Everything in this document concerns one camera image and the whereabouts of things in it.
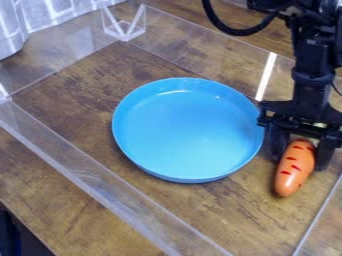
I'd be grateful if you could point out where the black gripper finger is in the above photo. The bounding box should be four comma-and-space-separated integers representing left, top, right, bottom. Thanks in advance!
316, 132, 342, 171
266, 124, 290, 161

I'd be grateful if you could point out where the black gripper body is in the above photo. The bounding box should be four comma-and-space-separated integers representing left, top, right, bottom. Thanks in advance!
258, 72, 342, 140

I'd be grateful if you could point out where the orange toy carrot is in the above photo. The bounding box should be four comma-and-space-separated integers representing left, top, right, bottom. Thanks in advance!
276, 139, 316, 197

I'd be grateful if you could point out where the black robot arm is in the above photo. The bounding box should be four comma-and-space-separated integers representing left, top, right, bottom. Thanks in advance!
248, 0, 342, 171

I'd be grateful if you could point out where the blue round tray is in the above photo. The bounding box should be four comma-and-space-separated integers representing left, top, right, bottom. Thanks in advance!
113, 78, 264, 183

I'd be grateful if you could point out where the white patterned curtain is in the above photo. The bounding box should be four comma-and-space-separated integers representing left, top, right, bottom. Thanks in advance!
0, 0, 127, 60

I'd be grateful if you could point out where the clear acrylic enclosure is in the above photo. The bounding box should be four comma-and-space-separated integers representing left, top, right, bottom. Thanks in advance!
0, 0, 342, 256

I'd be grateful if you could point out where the black cable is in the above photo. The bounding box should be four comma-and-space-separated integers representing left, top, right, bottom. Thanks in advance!
201, 0, 296, 38

